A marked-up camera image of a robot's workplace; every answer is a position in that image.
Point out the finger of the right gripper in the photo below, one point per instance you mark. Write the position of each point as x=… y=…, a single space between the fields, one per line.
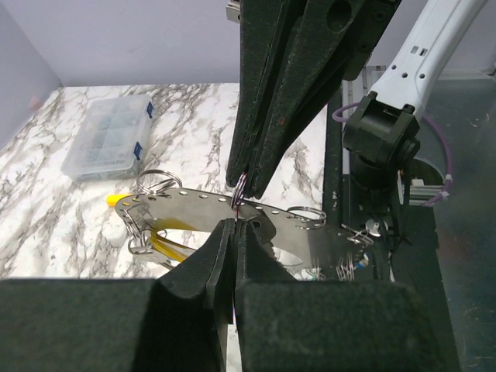
x=333 y=43
x=261 y=136

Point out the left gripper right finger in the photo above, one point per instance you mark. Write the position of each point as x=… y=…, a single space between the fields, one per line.
x=290 y=325

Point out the clear plastic screw box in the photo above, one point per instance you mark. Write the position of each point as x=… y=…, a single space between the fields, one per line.
x=112 y=139

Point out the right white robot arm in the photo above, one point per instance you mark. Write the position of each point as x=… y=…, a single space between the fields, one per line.
x=382 y=130

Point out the yellow handled screwdriver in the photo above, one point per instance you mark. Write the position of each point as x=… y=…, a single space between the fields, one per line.
x=112 y=200

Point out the yellow key tag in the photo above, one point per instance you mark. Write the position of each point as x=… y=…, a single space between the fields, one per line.
x=169 y=248

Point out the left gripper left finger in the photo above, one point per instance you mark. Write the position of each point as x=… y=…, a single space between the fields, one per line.
x=177 y=322

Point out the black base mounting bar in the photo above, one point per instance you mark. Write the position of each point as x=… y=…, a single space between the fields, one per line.
x=405 y=242

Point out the large grey metal keyring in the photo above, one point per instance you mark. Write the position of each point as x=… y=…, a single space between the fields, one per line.
x=298 y=238

